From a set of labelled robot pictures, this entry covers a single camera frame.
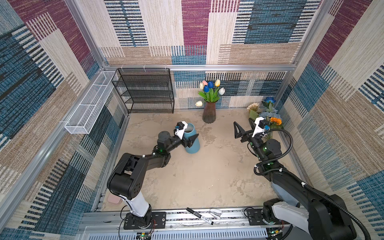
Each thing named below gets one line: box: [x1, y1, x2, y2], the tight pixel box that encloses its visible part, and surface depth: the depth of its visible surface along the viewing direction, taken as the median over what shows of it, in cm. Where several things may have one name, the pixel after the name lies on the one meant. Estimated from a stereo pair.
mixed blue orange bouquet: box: [247, 97, 284, 139], surface depth 108 cm
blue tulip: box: [203, 81, 214, 93], surface depth 96 cm
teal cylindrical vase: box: [183, 123, 200, 154], surface depth 82 cm
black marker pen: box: [186, 207, 215, 226], surface depth 75 cm
